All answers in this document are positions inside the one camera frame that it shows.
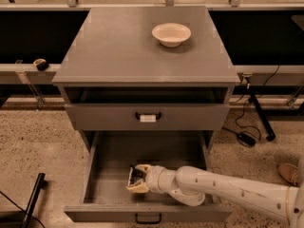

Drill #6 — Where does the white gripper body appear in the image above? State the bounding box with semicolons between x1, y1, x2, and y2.
145;165;164;194

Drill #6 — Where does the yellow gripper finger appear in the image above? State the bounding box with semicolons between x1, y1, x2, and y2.
126;180;149;194
135;164;152;174

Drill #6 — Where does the dark rxbar chocolate bar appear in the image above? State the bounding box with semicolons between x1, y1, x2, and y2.
127;165;143;186

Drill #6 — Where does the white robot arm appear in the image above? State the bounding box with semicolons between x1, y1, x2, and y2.
126;164;304;228

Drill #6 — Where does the open grey middle drawer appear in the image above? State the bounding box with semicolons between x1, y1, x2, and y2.
65;131;232;224

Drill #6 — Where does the grey top drawer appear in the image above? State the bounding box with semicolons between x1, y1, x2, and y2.
66;104;229;131

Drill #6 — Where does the grey drawer cabinet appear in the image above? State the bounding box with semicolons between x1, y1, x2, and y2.
53;7;238;144

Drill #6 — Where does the black bar lower left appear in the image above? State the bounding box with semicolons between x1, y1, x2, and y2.
21;173;47;228

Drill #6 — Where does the black stand leg right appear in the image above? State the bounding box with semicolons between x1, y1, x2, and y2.
247;86;276;142

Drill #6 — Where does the tan shoe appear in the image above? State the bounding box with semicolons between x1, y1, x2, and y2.
277;163;299;186

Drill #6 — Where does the white bowl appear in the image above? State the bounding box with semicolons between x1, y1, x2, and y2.
152;23;191;48

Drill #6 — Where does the yellow black tape measure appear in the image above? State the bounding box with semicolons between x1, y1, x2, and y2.
33;59;49;71

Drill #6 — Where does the black power adapter with cable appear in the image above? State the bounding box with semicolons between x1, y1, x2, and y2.
222;100;262;147

